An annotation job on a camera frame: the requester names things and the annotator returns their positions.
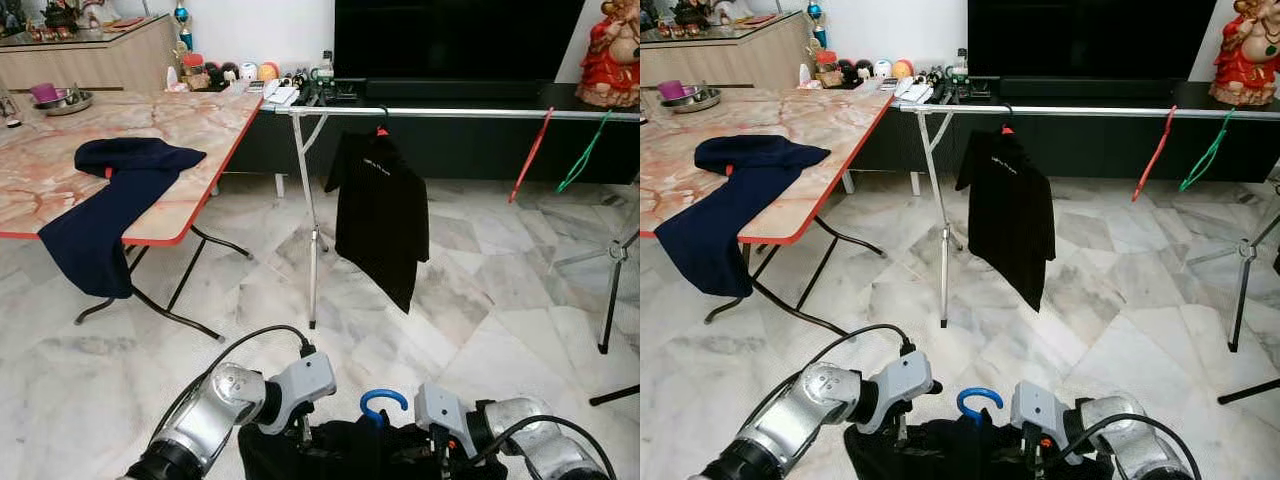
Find black shirt with white print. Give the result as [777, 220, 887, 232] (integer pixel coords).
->
[955, 128, 1058, 313]
[238, 415, 521, 480]
[843, 415, 1116, 480]
[325, 128, 431, 314]

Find blue plastic clothes hanger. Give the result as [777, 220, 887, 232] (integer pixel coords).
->
[956, 387, 1005, 426]
[360, 388, 411, 429]

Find navy shirt with red trim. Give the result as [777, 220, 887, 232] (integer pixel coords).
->
[655, 135, 831, 298]
[38, 138, 208, 299]

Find red plastic clothes hanger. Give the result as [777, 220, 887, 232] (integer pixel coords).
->
[508, 107, 556, 204]
[1132, 105, 1179, 203]

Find green plastic clothes hanger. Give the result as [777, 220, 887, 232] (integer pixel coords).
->
[556, 108, 616, 194]
[1178, 107, 1238, 193]

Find black television console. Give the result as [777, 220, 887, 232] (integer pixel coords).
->
[225, 78, 641, 186]
[850, 77, 1280, 184]

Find marble pattern folding table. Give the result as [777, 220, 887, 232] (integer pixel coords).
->
[0, 90, 266, 341]
[640, 88, 896, 336]

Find silver metal clothes rack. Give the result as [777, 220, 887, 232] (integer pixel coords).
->
[893, 100, 1280, 406]
[262, 103, 641, 406]

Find black soundbar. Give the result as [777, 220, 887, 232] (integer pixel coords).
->
[1000, 77, 1181, 99]
[365, 78, 546, 101]

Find steel bowl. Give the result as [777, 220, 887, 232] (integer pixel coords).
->
[35, 90, 96, 118]
[665, 88, 723, 116]

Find light wooden sideboard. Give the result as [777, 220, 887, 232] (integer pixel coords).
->
[640, 12, 811, 94]
[0, 15, 181, 96]

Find black flat screen television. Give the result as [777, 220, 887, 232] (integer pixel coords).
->
[334, 0, 586, 83]
[967, 0, 1219, 81]

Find red laughing Buddha statue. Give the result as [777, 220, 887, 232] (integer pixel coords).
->
[575, 0, 641, 109]
[1208, 0, 1280, 107]

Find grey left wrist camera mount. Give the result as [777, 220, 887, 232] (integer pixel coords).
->
[858, 350, 941, 433]
[262, 350, 338, 436]

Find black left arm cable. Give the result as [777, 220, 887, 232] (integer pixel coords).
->
[175, 323, 319, 421]
[790, 322, 919, 421]

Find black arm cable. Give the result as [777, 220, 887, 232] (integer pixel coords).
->
[1075, 412, 1201, 480]
[790, 322, 919, 421]
[175, 323, 319, 421]
[465, 415, 616, 480]

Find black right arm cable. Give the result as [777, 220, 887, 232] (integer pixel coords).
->
[1075, 412, 1201, 480]
[465, 415, 616, 480]

